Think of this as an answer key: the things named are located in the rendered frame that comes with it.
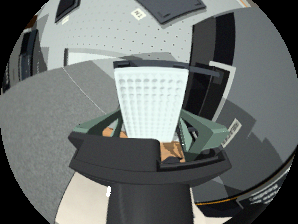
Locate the brown bottle with blue cap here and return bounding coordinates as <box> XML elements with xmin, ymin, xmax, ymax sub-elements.
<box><xmin>24</xmin><ymin>15</ymin><xmax>38</xmax><ymax>30</ymax></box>

